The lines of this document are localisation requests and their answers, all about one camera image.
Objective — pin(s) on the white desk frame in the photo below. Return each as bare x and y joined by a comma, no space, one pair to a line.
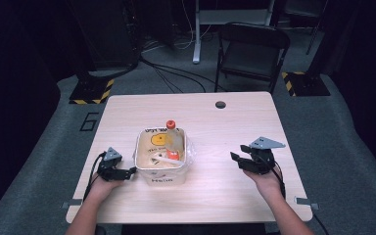
209,16

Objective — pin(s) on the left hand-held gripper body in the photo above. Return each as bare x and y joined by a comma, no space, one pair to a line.
110,163

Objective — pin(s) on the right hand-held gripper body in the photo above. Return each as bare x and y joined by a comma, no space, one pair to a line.
261,160

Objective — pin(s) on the clear bottle with orange cap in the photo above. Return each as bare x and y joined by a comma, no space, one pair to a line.
173,140

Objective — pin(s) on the person's right hand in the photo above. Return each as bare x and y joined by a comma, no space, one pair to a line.
267,182

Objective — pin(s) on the white square bin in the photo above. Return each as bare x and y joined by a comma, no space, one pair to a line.
161,174

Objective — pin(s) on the person's left hand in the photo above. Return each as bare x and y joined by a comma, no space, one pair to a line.
103,187

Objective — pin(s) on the black folding chair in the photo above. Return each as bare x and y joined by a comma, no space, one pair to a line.
251,52

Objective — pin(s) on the striped black stand base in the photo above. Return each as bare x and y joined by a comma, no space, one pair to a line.
89,93
305,84

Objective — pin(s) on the grey metal table bracket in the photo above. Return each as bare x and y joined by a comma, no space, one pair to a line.
71,203
306,202

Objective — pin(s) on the clear printed plastic bag liner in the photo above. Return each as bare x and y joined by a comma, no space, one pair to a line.
147,147

